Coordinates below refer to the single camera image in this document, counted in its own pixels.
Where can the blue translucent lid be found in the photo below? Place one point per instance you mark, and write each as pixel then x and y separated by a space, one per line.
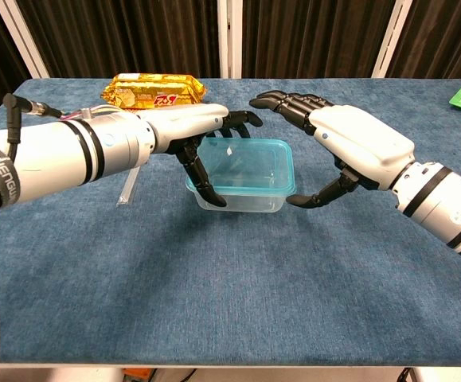
pixel 254 163

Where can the blue velvet tablecloth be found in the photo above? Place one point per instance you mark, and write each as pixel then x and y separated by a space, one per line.
pixel 214 278

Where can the clear wrapped drinking straw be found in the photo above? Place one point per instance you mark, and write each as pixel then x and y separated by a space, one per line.
pixel 126 195

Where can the orange object under table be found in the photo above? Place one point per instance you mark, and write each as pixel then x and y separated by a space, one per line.
pixel 136 375

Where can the clear plastic container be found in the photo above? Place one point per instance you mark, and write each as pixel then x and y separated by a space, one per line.
pixel 250 205

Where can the dark pleated curtain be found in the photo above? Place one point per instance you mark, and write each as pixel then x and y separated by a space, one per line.
pixel 134 36

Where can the golden biscuit package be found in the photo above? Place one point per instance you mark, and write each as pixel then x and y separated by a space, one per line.
pixel 154 89

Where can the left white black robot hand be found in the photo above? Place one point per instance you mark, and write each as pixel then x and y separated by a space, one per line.
pixel 186 121

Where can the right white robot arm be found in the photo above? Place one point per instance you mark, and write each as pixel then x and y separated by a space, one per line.
pixel 437 195

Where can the white slanted frame post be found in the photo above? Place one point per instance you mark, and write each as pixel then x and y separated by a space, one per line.
pixel 23 40
pixel 391 40

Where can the black bracket under table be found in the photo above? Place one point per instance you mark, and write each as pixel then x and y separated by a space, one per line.
pixel 406 375

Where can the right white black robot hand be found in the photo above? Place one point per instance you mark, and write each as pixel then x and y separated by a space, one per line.
pixel 361 137

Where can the white upright frame post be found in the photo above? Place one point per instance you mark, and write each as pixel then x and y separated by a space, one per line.
pixel 223 40
pixel 236 40

